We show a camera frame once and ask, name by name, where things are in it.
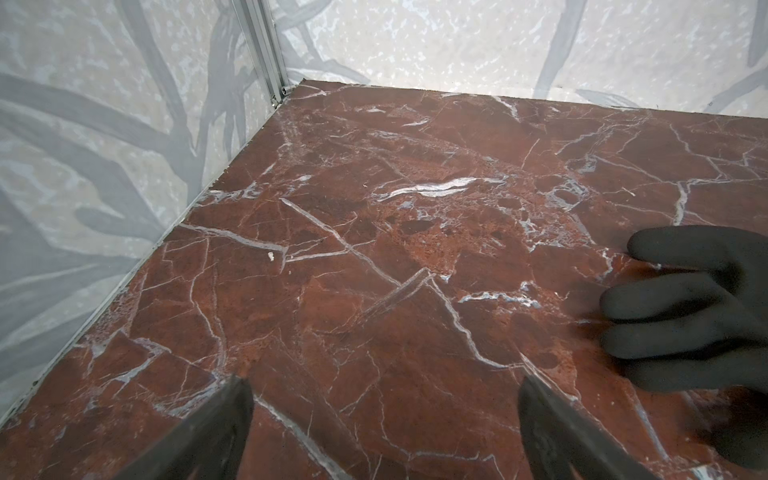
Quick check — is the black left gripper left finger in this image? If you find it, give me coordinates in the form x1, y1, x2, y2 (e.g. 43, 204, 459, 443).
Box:
115, 376, 254, 479

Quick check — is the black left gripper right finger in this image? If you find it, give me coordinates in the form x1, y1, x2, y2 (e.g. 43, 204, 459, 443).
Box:
517, 377, 655, 480

